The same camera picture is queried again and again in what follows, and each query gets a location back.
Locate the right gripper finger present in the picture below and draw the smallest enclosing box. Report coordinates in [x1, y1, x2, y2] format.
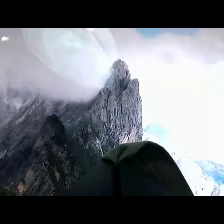
[65, 159, 118, 197]

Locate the dark green garment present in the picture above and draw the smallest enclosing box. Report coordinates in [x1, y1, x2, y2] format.
[100, 140, 195, 197]

